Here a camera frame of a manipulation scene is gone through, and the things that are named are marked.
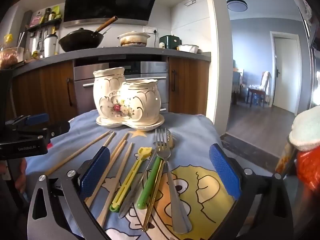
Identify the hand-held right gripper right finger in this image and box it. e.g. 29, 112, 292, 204
209, 143, 293, 240

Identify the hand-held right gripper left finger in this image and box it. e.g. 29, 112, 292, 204
27, 145, 112, 240

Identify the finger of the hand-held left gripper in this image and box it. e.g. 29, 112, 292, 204
5, 113, 50, 130
37, 121, 71, 139

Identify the silver metal spoon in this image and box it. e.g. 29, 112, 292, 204
118, 152, 158, 219

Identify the yellow plastic fruit fork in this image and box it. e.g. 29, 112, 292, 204
110, 147, 153, 213

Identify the green handled fruit fork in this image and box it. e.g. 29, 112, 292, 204
136, 155, 163, 210

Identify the silver metal fork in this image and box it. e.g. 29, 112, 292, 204
155, 128, 193, 234

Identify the gold metal fork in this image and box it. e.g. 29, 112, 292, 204
142, 130, 175, 232

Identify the cream floral ceramic utensil holder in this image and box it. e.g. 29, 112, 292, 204
93, 67, 162, 125

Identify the person's left hand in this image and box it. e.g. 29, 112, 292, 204
14, 159, 28, 197

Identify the blue cartoon printed cloth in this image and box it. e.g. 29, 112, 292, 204
25, 110, 240, 240

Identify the orange patterned container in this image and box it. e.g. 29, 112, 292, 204
275, 140, 298, 178

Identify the clear food container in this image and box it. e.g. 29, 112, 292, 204
0, 46, 19, 69

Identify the cream ceramic drip tray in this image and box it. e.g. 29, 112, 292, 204
96, 114, 165, 132

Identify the white thermos mug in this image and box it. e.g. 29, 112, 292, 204
44, 34, 58, 57

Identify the orange cloth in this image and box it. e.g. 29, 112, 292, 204
295, 146, 320, 193

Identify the dining table with cloth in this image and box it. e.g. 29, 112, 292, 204
231, 67, 244, 105

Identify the wooden chair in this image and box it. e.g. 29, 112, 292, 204
246, 71, 272, 108

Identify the narrow wooden cabinet door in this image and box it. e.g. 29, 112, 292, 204
168, 57, 209, 117

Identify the white towel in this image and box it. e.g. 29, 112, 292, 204
289, 109, 320, 152

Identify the stainless steel built-in oven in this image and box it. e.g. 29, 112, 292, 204
73, 59, 169, 115

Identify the grey kitchen counter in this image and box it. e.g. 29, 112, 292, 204
10, 46, 212, 78

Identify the white room door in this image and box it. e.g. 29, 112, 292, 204
272, 36, 302, 114

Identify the white clay pot with lid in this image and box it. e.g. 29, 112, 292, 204
117, 31, 151, 47

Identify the white bowl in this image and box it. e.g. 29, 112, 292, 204
177, 44, 199, 54

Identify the grey refrigerator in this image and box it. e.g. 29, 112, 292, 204
287, 0, 320, 115

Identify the black range hood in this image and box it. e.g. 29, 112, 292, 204
62, 0, 163, 28

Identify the green air fryer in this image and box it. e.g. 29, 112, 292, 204
159, 35, 182, 49

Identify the round ceiling lamp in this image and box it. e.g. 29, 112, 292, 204
226, 0, 248, 12

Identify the black wok with wooden handle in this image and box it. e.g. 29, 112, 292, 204
58, 16, 118, 53

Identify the black wall spice rack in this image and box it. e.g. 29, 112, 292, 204
26, 5, 63, 32

